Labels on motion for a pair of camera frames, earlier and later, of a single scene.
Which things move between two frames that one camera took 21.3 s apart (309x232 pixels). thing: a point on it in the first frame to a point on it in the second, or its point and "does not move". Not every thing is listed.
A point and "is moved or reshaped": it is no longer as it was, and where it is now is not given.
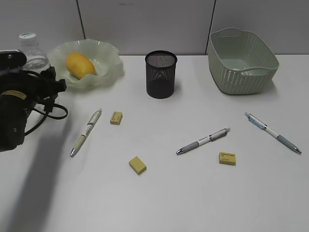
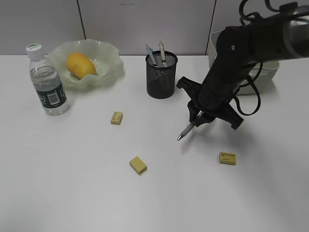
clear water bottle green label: x=37 y=57 is moved or reshaped
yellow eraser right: x=227 y=158 does not move
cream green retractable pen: x=85 y=133 to x=161 y=53
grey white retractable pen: x=210 y=137 to x=189 y=127
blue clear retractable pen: x=260 y=123 to x=149 y=51
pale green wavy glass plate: x=109 y=67 does not move
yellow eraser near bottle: x=116 y=118 does not move
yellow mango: x=78 y=65 does not move
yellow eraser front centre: x=137 y=165 does not move
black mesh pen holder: x=161 y=73 does not move
